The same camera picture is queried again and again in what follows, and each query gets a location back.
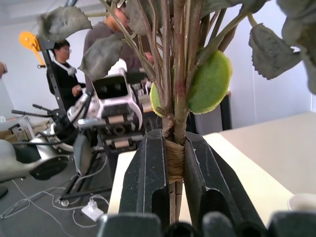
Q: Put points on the white power strip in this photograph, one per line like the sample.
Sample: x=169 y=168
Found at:
x=91 y=210

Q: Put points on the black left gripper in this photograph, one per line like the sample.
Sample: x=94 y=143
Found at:
x=123 y=128

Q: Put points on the black metal gantry stand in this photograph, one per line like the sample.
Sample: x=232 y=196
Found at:
x=53 y=74

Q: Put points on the orange hand winch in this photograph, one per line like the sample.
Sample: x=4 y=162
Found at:
x=28 y=40

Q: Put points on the flower bouquet with green leaves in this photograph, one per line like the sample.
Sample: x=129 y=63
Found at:
x=179 y=74

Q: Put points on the person in grey shirt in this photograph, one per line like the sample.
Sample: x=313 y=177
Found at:
x=98 y=34

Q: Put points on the person in black sweater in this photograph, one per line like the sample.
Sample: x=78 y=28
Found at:
x=63 y=79

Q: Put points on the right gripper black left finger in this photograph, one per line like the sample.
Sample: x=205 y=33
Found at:
x=143 y=172

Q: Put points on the silver robot body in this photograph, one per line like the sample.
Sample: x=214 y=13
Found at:
x=37 y=163

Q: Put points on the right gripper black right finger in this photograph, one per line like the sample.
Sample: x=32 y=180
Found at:
x=209 y=172

